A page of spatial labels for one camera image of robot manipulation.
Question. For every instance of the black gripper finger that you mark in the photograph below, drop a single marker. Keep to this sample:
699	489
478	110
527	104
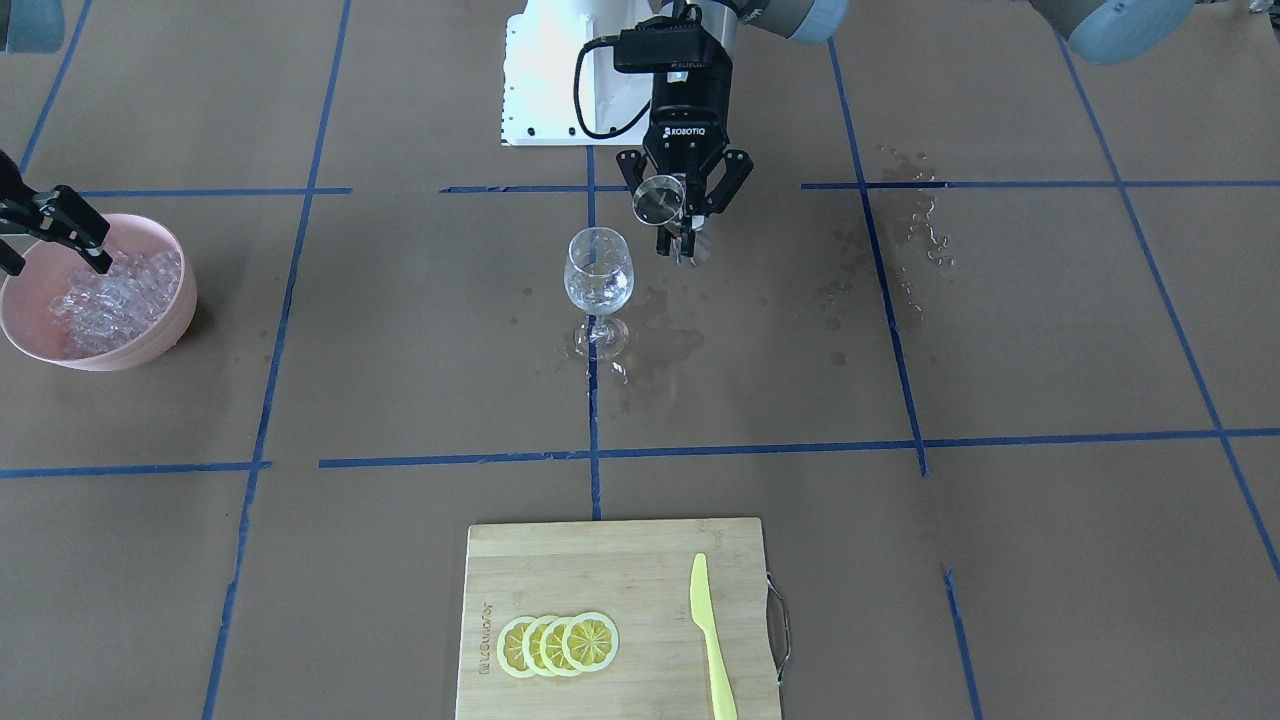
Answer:
652	197
64	217
737	168
18	212

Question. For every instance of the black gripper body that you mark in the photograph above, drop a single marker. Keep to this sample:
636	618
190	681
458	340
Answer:
686	112

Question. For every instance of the steel double jigger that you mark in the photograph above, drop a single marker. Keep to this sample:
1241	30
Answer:
679	215

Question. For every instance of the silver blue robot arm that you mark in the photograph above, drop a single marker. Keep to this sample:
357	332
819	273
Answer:
1101	32

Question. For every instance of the clear ice cube pile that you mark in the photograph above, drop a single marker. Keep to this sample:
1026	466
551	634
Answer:
99	313

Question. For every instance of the clear wine glass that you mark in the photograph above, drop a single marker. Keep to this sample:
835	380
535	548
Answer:
599	278

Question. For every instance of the pink bowl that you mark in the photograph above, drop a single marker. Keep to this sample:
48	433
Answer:
29	327

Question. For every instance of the bamboo cutting board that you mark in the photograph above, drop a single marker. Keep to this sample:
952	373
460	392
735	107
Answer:
636	572

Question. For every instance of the yellow plastic knife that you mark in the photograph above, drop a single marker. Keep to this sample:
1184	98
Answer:
702	613

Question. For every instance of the lemon slice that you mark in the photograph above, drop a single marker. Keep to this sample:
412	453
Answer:
552	648
511	655
531	646
590	642

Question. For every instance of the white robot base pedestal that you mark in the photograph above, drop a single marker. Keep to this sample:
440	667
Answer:
552	99

